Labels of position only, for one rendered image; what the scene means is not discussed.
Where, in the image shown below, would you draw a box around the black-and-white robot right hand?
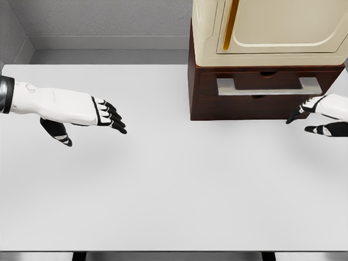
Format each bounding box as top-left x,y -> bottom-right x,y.
285,94 -> 348,138

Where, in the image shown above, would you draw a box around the cream cabinet door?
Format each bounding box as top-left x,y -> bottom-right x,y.
216,0 -> 348,55

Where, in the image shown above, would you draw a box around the brown drawer with handle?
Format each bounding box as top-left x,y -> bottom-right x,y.
198,71 -> 344,96

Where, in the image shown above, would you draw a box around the silver drawer handle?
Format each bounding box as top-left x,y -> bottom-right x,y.
216,77 -> 324,97

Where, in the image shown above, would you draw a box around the black-and-white robot left hand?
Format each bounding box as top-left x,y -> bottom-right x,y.
39,87 -> 128,148

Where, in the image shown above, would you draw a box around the brown wooden drawer cabinet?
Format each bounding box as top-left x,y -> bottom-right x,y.
187,26 -> 348,121

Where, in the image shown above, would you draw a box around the cream cabinet body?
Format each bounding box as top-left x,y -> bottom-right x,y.
191,0 -> 348,67

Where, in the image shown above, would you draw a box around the gold door handle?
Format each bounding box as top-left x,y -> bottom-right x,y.
222,0 -> 240,51

